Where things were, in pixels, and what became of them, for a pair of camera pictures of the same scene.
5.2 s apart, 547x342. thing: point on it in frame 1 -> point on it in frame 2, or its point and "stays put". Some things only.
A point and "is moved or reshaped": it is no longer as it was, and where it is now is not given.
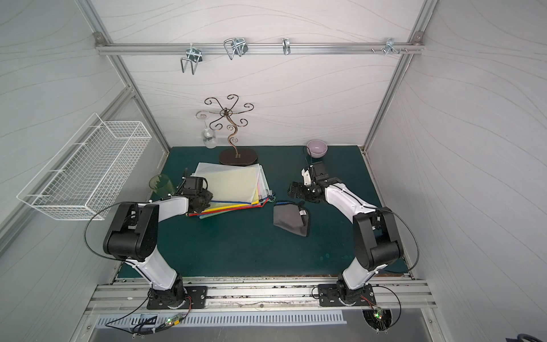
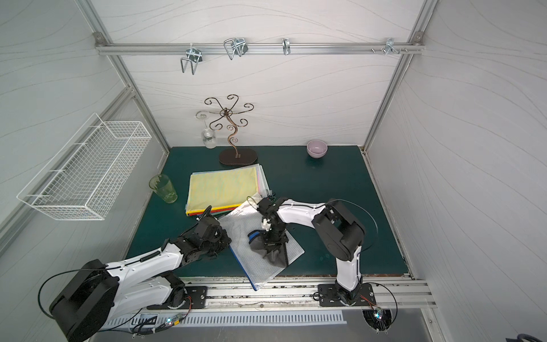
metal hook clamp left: x=194 y=55 stays put
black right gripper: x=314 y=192 -> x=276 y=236
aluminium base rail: x=261 y=296 stays put
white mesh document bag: x=230 y=183 -> x=240 y=220
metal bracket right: x=389 y=46 stays put
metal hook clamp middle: x=236 y=45 stays put
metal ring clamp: x=286 y=48 stays put
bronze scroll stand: x=234 y=158 stays put
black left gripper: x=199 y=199 -> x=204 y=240
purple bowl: x=317 y=148 stays put
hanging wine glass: x=209 y=136 stays put
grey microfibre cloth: x=290 y=217 is moved or reshaped
